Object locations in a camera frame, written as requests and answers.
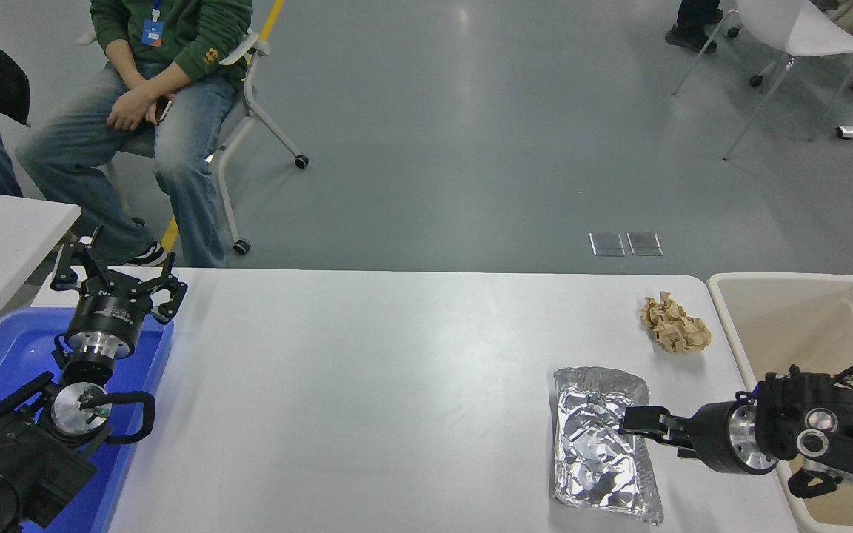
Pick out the seated person's left hand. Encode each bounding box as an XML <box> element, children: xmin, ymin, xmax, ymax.
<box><xmin>107</xmin><ymin>87</ymin><xmax>159</xmax><ymax>133</ymax></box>

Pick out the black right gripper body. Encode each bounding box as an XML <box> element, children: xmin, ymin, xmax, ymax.
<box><xmin>686</xmin><ymin>402</ymin><xmax>740</xmax><ymax>475</ymax></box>

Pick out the white shell chair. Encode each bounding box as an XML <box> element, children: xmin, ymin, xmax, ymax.
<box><xmin>672</xmin><ymin>0</ymin><xmax>853</xmax><ymax>160</ymax></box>

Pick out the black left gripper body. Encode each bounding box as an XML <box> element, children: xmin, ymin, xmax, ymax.
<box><xmin>66</xmin><ymin>289</ymin><xmax>147</xmax><ymax>350</ymax></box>

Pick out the seated person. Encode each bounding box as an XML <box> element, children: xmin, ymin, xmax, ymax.
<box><xmin>16</xmin><ymin>0</ymin><xmax>253</xmax><ymax>268</ymax></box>

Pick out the blue plastic tray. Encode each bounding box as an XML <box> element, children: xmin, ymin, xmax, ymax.
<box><xmin>0</xmin><ymin>307</ymin><xmax>175</xmax><ymax>533</ymax></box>

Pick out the large pale plastic bin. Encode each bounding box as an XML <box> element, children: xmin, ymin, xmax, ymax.
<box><xmin>706</xmin><ymin>272</ymin><xmax>853</xmax><ymax>533</ymax></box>

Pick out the foil tray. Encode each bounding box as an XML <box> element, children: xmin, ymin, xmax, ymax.
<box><xmin>552</xmin><ymin>366</ymin><xmax>665</xmax><ymax>526</ymax></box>

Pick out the blue lanyard with badge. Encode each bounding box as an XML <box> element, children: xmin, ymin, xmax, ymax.
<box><xmin>141</xmin><ymin>0</ymin><xmax>167</xmax><ymax>47</ymax></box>

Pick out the person in black trousers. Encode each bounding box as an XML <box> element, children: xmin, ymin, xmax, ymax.
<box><xmin>665</xmin><ymin>0</ymin><xmax>725</xmax><ymax>54</ymax></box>

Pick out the grey wheeled office chair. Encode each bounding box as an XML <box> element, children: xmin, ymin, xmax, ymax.
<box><xmin>75</xmin><ymin>28</ymin><xmax>310</xmax><ymax>257</ymax></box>

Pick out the tan paper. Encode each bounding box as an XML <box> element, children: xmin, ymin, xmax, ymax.
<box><xmin>640</xmin><ymin>291</ymin><xmax>713</xmax><ymax>354</ymax></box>

